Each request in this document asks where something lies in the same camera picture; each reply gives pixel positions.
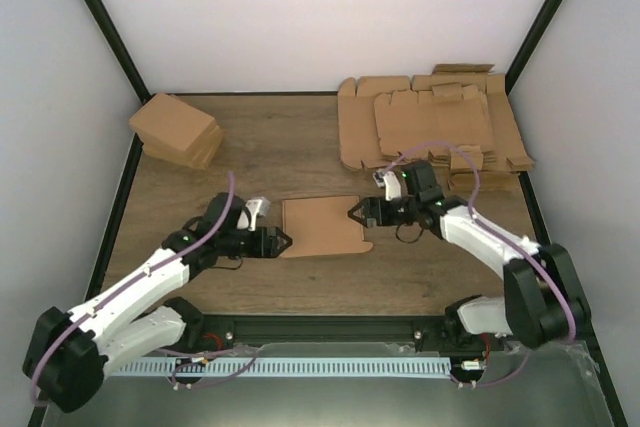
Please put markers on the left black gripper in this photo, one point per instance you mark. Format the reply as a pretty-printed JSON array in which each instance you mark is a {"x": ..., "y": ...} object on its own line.
[{"x": 270, "y": 243}]

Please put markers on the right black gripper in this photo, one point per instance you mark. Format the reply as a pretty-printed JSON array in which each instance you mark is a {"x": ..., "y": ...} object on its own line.
[{"x": 372, "y": 205}]

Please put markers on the cardboard box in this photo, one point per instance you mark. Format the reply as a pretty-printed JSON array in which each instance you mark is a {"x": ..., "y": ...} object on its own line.
[{"x": 321, "y": 227}]

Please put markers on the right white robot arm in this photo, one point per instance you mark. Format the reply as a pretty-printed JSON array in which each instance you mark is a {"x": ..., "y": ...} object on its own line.
[{"x": 543, "y": 299}]

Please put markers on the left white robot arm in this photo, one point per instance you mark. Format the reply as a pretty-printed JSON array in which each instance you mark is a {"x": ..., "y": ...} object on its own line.
[{"x": 71, "y": 353}]

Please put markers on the stack of flat cardboard blanks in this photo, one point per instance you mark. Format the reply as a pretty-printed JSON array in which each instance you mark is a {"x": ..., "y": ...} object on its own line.
[{"x": 458, "y": 117}]

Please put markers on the stack of folded cardboard boxes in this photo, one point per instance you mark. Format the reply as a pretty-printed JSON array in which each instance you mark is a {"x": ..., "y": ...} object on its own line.
[{"x": 175, "y": 131}]

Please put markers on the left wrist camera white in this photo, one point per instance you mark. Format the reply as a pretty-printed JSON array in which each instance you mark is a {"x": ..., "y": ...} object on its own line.
[{"x": 252, "y": 210}]

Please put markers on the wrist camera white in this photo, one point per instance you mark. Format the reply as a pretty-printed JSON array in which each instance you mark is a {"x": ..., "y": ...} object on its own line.
[
  {"x": 388, "y": 181},
  {"x": 252, "y": 210}
]

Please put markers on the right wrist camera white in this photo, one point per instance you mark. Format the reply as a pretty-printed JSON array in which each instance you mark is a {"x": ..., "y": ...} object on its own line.
[{"x": 388, "y": 181}]

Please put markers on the light blue slotted cable duct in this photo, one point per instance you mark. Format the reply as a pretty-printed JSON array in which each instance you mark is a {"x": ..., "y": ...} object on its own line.
[{"x": 296, "y": 367}]

